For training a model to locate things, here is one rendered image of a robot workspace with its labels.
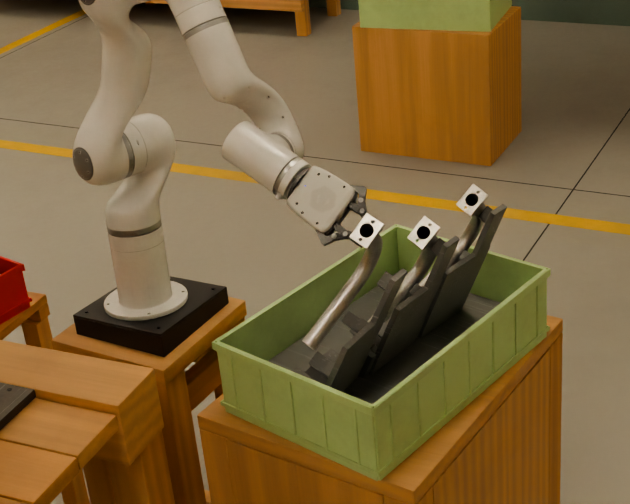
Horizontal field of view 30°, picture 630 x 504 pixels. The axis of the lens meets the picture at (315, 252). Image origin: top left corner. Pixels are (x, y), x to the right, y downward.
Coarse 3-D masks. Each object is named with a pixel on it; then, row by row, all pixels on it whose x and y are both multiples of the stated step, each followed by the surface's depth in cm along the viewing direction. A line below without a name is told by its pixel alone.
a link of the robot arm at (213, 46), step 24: (216, 24) 212; (192, 48) 213; (216, 48) 212; (216, 72) 212; (240, 72) 213; (216, 96) 214; (240, 96) 215; (264, 96) 219; (264, 120) 223; (288, 120) 222
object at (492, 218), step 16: (496, 208) 235; (496, 224) 238; (480, 240) 239; (480, 256) 244; (448, 272) 236; (464, 272) 243; (448, 288) 241; (464, 288) 250; (432, 304) 242; (448, 304) 248; (432, 320) 247; (416, 336) 248
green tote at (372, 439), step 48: (384, 240) 270; (336, 288) 260; (480, 288) 262; (528, 288) 243; (240, 336) 238; (288, 336) 251; (480, 336) 233; (528, 336) 249; (240, 384) 234; (288, 384) 222; (432, 384) 223; (480, 384) 238; (288, 432) 229; (336, 432) 219; (384, 432) 214; (432, 432) 228
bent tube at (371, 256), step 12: (372, 216) 209; (360, 228) 209; (372, 228) 212; (372, 240) 208; (372, 252) 217; (360, 264) 220; (372, 264) 219; (360, 276) 220; (348, 288) 220; (360, 288) 221; (336, 300) 220; (348, 300) 220; (324, 312) 220; (336, 312) 219; (324, 324) 219; (312, 336) 219; (324, 336) 220; (312, 348) 221
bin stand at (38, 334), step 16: (32, 304) 287; (16, 320) 282; (32, 320) 292; (48, 320) 294; (0, 336) 277; (32, 336) 292; (48, 336) 295; (80, 480) 316; (64, 496) 317; (80, 496) 317
